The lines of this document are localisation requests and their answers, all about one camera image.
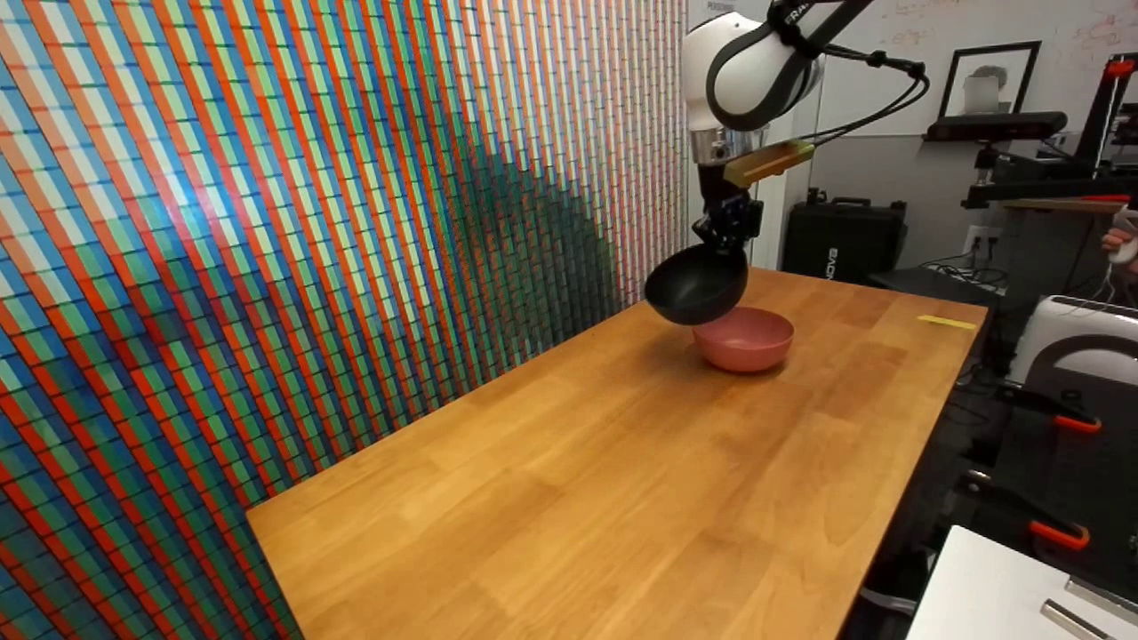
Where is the black cable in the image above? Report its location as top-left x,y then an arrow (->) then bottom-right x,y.
918,256 -> 1011,292

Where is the pink bowl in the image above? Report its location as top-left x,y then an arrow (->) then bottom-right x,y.
693,307 -> 796,374

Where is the black orange clamp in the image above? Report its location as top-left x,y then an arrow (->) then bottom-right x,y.
996,383 -> 1104,436
955,468 -> 1092,551

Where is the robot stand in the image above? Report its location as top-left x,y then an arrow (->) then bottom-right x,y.
925,356 -> 1138,614

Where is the whiteboard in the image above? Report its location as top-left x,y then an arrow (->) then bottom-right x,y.
816,0 -> 1138,139

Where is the black bowl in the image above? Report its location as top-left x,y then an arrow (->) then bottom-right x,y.
645,244 -> 749,326

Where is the black hard case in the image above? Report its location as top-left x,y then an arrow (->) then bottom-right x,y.
781,196 -> 909,284

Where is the person's hand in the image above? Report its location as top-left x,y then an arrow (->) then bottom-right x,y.
1102,226 -> 1138,269

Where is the wall socket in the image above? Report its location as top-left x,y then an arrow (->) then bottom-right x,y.
964,224 -> 1005,260

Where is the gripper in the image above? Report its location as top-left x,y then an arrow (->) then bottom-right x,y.
692,164 -> 765,259

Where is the camera on mount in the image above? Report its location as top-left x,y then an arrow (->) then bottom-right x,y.
924,111 -> 1069,189

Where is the black red machine frame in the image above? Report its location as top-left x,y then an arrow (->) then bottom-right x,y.
1074,52 -> 1138,172

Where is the black picture frame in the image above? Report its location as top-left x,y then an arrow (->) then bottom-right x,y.
938,40 -> 1043,121

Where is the hand controller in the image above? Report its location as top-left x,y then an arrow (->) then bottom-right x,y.
1109,205 -> 1138,267

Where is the white table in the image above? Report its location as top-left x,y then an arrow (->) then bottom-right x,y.
906,524 -> 1138,640

